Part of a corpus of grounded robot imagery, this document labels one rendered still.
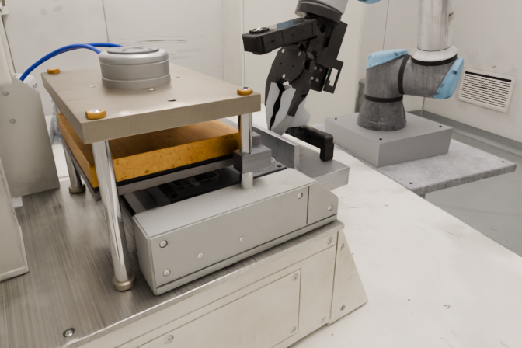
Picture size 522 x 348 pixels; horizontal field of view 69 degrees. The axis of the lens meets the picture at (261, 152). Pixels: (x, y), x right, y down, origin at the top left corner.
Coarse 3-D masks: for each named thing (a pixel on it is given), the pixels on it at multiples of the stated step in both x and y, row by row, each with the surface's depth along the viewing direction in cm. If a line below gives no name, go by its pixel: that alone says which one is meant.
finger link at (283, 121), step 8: (288, 96) 58; (280, 104) 59; (288, 104) 58; (280, 112) 59; (296, 112) 60; (304, 112) 61; (280, 120) 58; (288, 120) 58; (296, 120) 60; (304, 120) 61; (272, 128) 60; (280, 128) 59
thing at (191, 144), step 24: (216, 120) 48; (72, 144) 43; (120, 144) 41; (144, 144) 41; (168, 144) 41; (192, 144) 41; (216, 144) 43; (120, 168) 38; (144, 168) 39; (168, 168) 41; (192, 168) 42; (216, 168) 44; (96, 192) 37; (120, 192) 38
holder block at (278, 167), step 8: (224, 168) 50; (272, 168) 50; (280, 168) 50; (224, 176) 48; (232, 176) 48; (256, 176) 48; (160, 184) 46; (216, 184) 46; (224, 184) 46; (232, 184) 47; (152, 192) 48; (160, 192) 45; (168, 192) 44; (192, 192) 44; (200, 192) 44; (208, 192) 45; (160, 200) 46; (168, 200) 43; (176, 200) 43
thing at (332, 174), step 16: (256, 128) 61; (272, 144) 59; (288, 144) 55; (288, 160) 56; (304, 160) 59; (320, 160) 59; (320, 176) 54; (336, 176) 56; (144, 192) 49; (144, 208) 46
